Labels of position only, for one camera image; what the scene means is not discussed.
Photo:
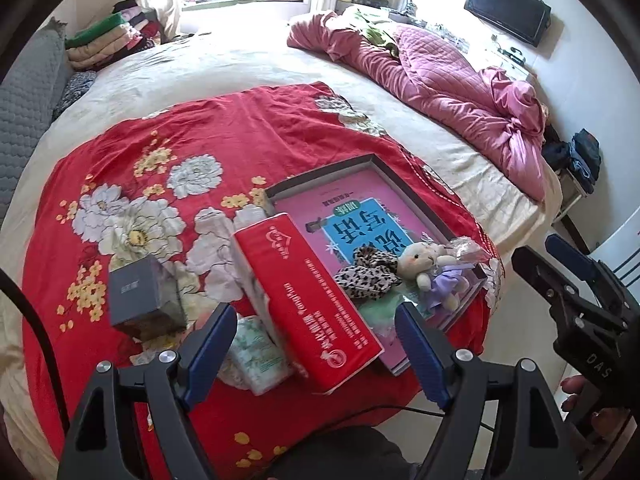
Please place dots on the green and pink sponge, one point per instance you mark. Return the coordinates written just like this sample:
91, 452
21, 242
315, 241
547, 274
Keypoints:
379, 315

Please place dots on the clear plastic wrapped item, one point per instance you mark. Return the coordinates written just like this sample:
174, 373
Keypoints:
466, 250

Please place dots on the black wall television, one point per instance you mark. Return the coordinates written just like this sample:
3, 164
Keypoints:
526, 20

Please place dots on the small plush bear doll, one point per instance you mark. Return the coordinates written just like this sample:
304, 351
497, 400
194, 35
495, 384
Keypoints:
437, 273

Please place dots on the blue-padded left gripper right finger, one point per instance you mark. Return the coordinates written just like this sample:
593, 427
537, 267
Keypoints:
429, 353

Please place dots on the grey padded headboard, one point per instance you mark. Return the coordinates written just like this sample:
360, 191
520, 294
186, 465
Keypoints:
29, 93

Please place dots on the green white tissue pack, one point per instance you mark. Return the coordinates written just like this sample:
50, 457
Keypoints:
254, 362

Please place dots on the stack of folded blankets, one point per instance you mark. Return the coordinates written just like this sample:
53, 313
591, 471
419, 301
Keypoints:
129, 29

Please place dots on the red floral cloth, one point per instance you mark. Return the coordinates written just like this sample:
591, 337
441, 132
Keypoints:
169, 186

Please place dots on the grey shallow box tray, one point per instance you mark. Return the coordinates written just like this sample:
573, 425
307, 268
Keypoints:
473, 272

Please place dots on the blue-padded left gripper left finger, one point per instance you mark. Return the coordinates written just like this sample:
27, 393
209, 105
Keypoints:
202, 352

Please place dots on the cream bed sheet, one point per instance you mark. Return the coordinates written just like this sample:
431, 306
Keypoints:
151, 82

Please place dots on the dark grey small box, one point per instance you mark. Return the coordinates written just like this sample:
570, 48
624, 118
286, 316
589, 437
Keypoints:
143, 300

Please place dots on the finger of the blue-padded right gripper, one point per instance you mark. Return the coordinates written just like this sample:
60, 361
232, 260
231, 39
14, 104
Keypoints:
580, 265

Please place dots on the leopard print scrunchie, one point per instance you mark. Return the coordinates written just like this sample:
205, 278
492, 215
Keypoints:
371, 275

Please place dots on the dark clothes pile on stool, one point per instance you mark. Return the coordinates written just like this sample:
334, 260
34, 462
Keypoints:
580, 157

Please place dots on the patterned pillow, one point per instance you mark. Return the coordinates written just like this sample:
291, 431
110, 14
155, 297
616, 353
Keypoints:
78, 85

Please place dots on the person's right hand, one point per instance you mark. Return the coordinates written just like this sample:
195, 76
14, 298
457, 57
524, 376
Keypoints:
591, 423

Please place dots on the pink quilted duvet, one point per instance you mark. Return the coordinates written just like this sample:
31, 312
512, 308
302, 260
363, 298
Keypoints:
501, 118

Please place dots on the pink and blue book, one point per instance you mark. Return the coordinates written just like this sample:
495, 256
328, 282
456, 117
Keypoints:
339, 211

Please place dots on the white chair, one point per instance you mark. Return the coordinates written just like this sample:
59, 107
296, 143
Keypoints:
620, 251

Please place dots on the red tissue box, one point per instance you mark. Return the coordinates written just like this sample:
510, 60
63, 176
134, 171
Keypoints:
304, 311

